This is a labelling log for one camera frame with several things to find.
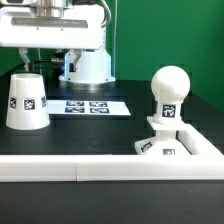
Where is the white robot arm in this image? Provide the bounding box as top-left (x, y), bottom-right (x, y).
top-left (0, 0), bottom-right (115, 90)

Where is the black cable hose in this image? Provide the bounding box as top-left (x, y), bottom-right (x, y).
top-left (6, 49), bottom-right (67, 79)

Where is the thin white cable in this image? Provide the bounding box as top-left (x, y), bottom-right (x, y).
top-left (36, 47), bottom-right (42, 78)

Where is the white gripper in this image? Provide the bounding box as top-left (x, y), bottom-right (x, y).
top-left (0, 0), bottom-right (104, 72)

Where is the white lamp bulb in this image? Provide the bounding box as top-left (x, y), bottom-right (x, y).
top-left (151, 66), bottom-right (190, 124)

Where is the white marker sheet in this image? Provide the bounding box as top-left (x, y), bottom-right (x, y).
top-left (47, 100), bottom-right (130, 116)

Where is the white L-shaped fence wall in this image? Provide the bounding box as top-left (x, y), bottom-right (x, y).
top-left (0, 124), bottom-right (224, 182)

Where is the white lamp shade cone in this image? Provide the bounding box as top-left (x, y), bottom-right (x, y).
top-left (6, 73), bottom-right (50, 130)

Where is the white lamp base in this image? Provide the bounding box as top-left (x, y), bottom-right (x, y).
top-left (134, 116), bottom-right (190, 156)

